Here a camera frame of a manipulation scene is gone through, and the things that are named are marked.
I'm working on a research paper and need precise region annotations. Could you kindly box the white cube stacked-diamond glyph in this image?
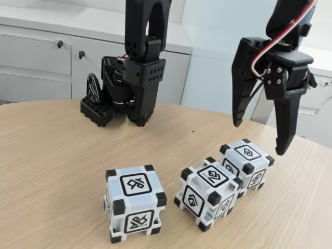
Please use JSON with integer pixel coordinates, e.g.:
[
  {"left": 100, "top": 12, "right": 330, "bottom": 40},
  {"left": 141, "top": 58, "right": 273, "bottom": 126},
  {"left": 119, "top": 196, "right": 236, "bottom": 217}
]
[{"left": 173, "top": 156, "right": 244, "bottom": 232}]

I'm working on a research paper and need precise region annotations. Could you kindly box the long white cabinet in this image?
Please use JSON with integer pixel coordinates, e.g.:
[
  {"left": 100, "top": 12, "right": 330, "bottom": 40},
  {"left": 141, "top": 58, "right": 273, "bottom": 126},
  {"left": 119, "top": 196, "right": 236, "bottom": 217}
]
[{"left": 0, "top": 5, "right": 193, "bottom": 106}]

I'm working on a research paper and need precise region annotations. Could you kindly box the grey metal pillar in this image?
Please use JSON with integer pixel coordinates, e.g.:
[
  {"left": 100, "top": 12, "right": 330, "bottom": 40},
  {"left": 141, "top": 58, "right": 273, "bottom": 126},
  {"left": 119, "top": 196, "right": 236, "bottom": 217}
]
[{"left": 249, "top": 85, "right": 280, "bottom": 126}]

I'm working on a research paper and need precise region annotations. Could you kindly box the white cube slashed-diamond glyph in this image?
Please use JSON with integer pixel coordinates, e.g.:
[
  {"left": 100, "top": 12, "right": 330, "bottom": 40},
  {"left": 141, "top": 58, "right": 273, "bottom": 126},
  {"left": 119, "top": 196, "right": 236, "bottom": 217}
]
[{"left": 219, "top": 138, "right": 275, "bottom": 200}]

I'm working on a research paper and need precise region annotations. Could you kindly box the white cube crossed-lines glyph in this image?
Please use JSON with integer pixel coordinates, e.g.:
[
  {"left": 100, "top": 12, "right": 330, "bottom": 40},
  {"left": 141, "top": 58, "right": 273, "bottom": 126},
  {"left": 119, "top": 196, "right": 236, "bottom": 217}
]
[{"left": 103, "top": 164, "right": 168, "bottom": 244}]

